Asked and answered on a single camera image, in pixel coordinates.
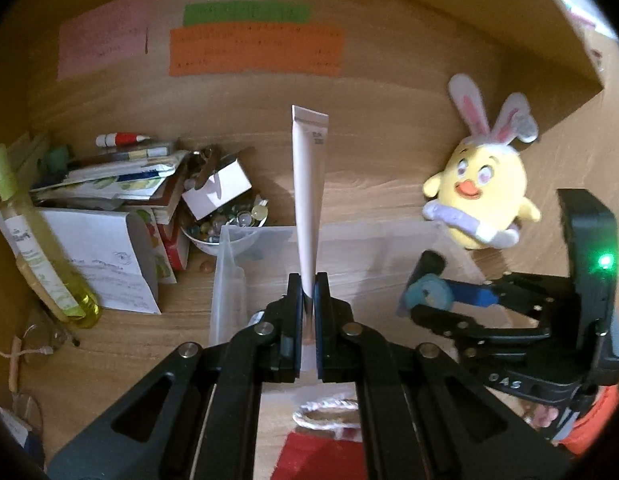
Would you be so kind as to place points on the brown metal clip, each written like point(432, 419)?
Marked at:
point(209, 160)

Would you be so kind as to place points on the yellow liquid spray bottle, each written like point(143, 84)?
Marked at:
point(34, 245)

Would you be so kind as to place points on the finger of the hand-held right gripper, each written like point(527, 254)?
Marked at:
point(472, 294)
point(464, 335)

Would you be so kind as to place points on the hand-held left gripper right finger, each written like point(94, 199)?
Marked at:
point(319, 305)

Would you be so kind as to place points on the white bowl of glass marbles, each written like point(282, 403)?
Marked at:
point(209, 247)

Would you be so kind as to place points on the yellow chick plush toy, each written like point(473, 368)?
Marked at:
point(482, 185)

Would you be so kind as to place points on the red and white marker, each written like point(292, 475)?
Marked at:
point(122, 139)

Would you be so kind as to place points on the white cosmetic tube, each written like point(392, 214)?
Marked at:
point(307, 185)

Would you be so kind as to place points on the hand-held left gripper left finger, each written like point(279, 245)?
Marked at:
point(297, 305)

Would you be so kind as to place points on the white and blue packet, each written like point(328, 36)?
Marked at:
point(14, 430)

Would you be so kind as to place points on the red packet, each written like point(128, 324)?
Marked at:
point(314, 460)

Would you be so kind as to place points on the red fruit print carton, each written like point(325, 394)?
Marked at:
point(177, 250)

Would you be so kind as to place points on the clear plastic bin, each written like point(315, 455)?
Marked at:
point(369, 260)

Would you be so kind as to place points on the pink paper note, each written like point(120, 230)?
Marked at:
point(99, 40)

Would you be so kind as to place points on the stack of booklets and packets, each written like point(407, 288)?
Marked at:
point(114, 180)

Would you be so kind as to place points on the white folded paper card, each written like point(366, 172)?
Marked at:
point(94, 245)

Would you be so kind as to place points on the small green item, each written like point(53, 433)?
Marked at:
point(57, 160)

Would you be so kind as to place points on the green paper note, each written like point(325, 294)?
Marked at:
point(244, 14)

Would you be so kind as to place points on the small white box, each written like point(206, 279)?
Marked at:
point(224, 185)

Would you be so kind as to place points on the teal tube with dark cap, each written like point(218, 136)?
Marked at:
point(432, 295)

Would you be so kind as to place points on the person's right hand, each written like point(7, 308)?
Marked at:
point(542, 417)

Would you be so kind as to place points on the orange paper note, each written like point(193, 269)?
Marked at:
point(254, 50)

